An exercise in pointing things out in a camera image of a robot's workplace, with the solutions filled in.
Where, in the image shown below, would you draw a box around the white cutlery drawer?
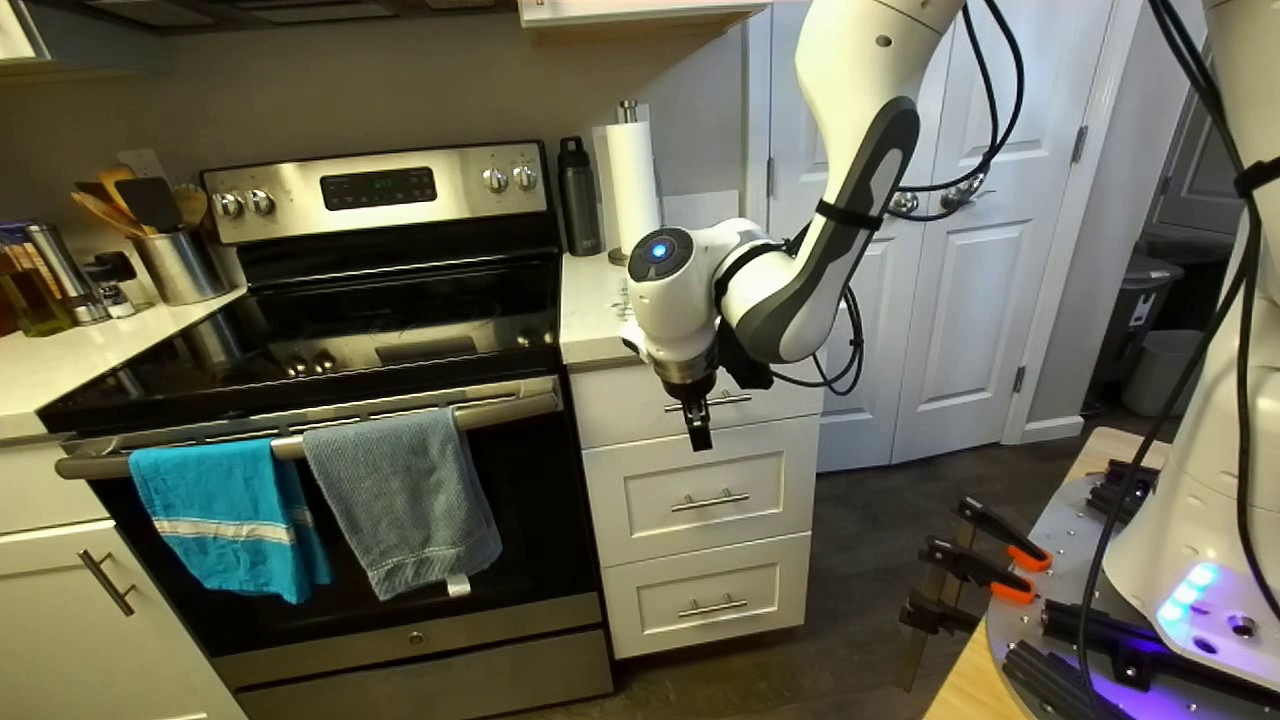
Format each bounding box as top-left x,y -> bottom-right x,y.
569,356 -> 828,456

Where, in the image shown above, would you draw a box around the grey towel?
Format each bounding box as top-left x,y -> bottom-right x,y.
299,405 -> 510,602

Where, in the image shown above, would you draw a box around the wooden spoon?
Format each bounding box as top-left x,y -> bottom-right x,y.
64,163 -> 153,243

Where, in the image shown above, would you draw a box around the dark trash bin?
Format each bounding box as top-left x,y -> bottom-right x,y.
1083,256 -> 1187,398

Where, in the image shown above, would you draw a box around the white paper towel roll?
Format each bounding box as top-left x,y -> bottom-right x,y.
589,114 -> 663,260

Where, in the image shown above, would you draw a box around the white wall cabinet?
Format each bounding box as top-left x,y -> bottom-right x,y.
514,0 -> 773,31

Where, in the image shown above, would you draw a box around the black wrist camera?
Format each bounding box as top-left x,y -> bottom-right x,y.
717,314 -> 782,397

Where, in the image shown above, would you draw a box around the stainless steel electric stove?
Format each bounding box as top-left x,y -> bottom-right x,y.
33,135 -> 620,720

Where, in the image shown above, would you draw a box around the black water bottle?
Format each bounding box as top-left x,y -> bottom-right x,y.
552,131 -> 606,260

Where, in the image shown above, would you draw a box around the brown glass bottles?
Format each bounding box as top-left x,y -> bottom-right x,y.
0,219 -> 87,340

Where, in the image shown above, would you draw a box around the black spatula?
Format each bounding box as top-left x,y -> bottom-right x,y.
114,172 -> 190,234

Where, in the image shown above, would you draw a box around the white drawer with recessed panel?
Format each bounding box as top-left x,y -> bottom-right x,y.
582,415 -> 824,571
602,530 -> 816,662

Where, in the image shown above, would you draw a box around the metal utensil crock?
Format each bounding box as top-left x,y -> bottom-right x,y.
136,222 -> 225,306

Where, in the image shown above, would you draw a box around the steel cabinet door handle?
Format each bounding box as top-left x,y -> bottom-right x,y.
78,542 -> 146,619

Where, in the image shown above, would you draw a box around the steel bar drawer handle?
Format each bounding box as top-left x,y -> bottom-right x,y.
682,592 -> 755,619
668,486 -> 755,519

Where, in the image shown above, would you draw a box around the black clamp with orange handle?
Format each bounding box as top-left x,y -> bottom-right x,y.
952,493 -> 1060,581
926,530 -> 1046,613

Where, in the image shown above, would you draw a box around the white panel door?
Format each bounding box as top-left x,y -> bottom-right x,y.
742,0 -> 1122,481

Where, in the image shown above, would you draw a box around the blue towel with white stripe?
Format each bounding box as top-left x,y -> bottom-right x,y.
124,434 -> 342,608

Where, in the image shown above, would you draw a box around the white base cabinet beside stove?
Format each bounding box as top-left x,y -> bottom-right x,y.
0,431 -> 251,720

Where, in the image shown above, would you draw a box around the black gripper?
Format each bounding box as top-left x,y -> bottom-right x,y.
658,346 -> 732,456

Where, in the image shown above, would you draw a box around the white drawer cabinet with countertop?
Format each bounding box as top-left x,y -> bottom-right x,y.
552,243 -> 832,668

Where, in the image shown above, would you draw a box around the black aluminium mounting rails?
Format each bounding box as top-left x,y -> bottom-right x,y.
996,594 -> 1280,720

